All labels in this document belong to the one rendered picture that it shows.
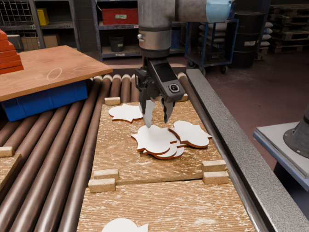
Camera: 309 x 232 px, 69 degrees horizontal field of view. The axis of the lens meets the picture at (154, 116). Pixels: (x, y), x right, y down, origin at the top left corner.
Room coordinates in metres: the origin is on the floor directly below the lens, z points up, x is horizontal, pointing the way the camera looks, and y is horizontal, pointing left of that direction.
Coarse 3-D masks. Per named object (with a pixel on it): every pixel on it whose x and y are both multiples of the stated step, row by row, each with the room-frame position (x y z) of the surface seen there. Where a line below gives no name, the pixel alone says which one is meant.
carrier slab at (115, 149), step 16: (160, 112) 0.71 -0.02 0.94; (176, 112) 0.71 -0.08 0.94; (192, 112) 0.71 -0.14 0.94; (112, 128) 0.61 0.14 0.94; (128, 128) 0.61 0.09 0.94; (96, 144) 0.53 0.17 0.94; (112, 144) 0.53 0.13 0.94; (128, 144) 0.53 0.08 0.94; (208, 144) 0.53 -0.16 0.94; (96, 160) 0.46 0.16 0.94; (112, 160) 0.46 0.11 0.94; (128, 160) 0.46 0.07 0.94; (144, 160) 0.46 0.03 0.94; (160, 160) 0.46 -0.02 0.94; (176, 160) 0.46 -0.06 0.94; (192, 160) 0.46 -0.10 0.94; (208, 160) 0.46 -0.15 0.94; (128, 176) 0.40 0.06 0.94; (144, 176) 0.40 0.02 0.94; (160, 176) 0.40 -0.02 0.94; (176, 176) 0.40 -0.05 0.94; (192, 176) 0.40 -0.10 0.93
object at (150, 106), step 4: (148, 100) 0.50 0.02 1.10; (148, 104) 0.50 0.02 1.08; (152, 104) 0.51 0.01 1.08; (140, 108) 0.54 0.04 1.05; (148, 108) 0.50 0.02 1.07; (152, 108) 0.51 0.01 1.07; (148, 112) 0.50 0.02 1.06; (144, 116) 0.50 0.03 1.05; (148, 116) 0.50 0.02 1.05; (152, 116) 0.51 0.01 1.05; (144, 120) 0.50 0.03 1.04; (148, 120) 0.50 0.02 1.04; (148, 124) 0.50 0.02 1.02
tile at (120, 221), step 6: (114, 222) 0.27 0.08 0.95; (120, 222) 0.27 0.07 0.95; (126, 222) 0.27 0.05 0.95; (132, 222) 0.27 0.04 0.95; (108, 228) 0.26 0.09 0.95; (114, 228) 0.26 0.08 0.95; (120, 228) 0.26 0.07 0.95; (126, 228) 0.26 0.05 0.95; (132, 228) 0.26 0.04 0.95; (138, 228) 0.26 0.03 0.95; (144, 228) 0.26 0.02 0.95
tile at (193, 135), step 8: (176, 128) 0.57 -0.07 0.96; (184, 128) 0.58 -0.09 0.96; (192, 128) 0.58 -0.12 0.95; (200, 128) 0.59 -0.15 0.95; (184, 136) 0.53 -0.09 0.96; (192, 136) 0.54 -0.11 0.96; (200, 136) 0.54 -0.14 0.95; (208, 136) 0.55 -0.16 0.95; (192, 144) 0.50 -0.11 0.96; (200, 144) 0.50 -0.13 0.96
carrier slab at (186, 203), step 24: (96, 192) 0.35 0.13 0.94; (120, 192) 0.35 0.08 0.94; (144, 192) 0.35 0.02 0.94; (168, 192) 0.35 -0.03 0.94; (192, 192) 0.35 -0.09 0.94; (216, 192) 0.35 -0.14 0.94; (96, 216) 0.29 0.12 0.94; (120, 216) 0.29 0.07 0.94; (144, 216) 0.29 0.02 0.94; (168, 216) 0.29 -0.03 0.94; (192, 216) 0.29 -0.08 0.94; (216, 216) 0.29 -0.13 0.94; (240, 216) 0.29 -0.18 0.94
